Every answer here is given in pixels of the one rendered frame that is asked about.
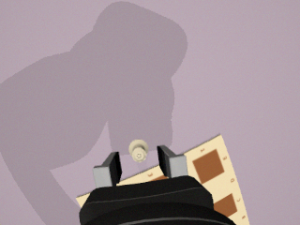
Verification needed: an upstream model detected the brown and cream chessboard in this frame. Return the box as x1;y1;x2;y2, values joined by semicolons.
117;135;249;225

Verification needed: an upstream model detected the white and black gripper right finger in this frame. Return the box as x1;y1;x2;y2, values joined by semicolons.
157;145;188;178

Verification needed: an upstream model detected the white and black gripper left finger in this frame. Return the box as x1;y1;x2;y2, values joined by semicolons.
92;152;122;188

